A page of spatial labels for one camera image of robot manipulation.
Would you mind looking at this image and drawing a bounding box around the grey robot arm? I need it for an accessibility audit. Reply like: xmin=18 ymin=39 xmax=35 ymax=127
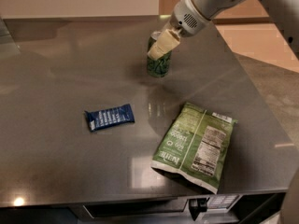
xmin=149 ymin=0 xmax=299 ymax=59

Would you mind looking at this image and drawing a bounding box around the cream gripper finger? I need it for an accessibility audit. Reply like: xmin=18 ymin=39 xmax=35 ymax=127
xmin=148 ymin=28 xmax=180 ymax=61

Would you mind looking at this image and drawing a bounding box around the blue rxbar blueberry wrapper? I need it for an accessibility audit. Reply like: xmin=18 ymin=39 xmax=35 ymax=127
xmin=85 ymin=104 xmax=135 ymax=132

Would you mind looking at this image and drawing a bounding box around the green kettle chips bag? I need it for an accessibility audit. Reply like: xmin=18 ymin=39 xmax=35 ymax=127
xmin=151 ymin=103 xmax=237 ymax=194

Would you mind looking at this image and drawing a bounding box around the green soda can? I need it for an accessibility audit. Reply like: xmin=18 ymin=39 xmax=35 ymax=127
xmin=147 ymin=31 xmax=172 ymax=77

